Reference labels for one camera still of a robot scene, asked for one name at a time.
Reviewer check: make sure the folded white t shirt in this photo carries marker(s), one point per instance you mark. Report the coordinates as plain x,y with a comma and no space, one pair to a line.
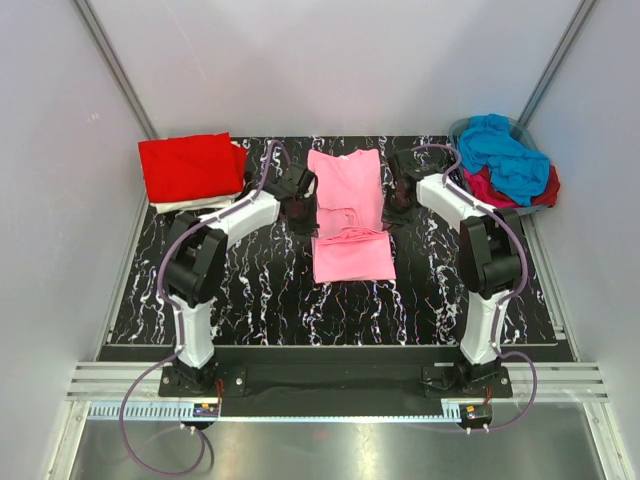
189,205

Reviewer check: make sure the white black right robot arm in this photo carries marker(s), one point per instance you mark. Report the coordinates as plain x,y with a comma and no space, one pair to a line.
492,260

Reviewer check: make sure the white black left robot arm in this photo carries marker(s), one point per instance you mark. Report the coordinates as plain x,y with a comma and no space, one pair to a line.
193,267

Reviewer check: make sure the grey plastic laundry basket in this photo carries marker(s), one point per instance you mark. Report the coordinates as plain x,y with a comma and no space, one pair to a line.
517,131

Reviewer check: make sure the magenta t shirt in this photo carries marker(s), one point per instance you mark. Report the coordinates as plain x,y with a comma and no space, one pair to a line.
482,189

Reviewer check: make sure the white slotted cable duct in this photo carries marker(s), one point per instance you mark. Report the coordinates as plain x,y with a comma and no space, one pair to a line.
426,410

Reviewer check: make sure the folded red t shirt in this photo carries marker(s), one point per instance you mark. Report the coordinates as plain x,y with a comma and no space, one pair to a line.
192,168

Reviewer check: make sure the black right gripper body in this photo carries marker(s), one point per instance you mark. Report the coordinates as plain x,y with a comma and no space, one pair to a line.
396,208

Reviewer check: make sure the blue t shirt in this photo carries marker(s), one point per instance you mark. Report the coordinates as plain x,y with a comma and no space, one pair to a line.
515,170

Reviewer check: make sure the dark red t shirt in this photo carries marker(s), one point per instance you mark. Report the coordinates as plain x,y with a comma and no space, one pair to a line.
549,197

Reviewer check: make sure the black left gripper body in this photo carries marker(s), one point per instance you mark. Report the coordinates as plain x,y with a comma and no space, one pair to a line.
302,215

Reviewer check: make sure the pink t shirt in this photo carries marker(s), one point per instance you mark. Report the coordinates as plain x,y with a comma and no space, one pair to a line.
351,244

